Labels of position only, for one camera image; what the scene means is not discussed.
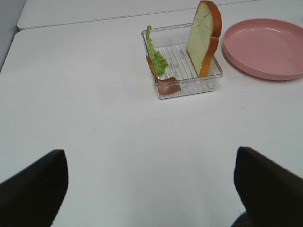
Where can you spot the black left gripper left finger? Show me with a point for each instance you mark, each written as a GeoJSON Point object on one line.
{"type": "Point", "coordinates": [33, 197]}

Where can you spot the pink round plate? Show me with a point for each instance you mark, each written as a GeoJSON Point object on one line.
{"type": "Point", "coordinates": [266, 48]}

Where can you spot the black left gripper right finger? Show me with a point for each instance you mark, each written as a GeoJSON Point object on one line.
{"type": "Point", "coordinates": [271, 195]}

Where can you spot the green lettuce leaf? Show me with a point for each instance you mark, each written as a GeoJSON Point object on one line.
{"type": "Point", "coordinates": [159, 62]}

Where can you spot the clear plastic left tray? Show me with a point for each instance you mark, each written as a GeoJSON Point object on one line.
{"type": "Point", "coordinates": [171, 41]}

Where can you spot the bacon strip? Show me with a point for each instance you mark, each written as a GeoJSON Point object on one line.
{"type": "Point", "coordinates": [165, 86]}

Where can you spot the bread slice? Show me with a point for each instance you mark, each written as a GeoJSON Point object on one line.
{"type": "Point", "coordinates": [204, 36]}

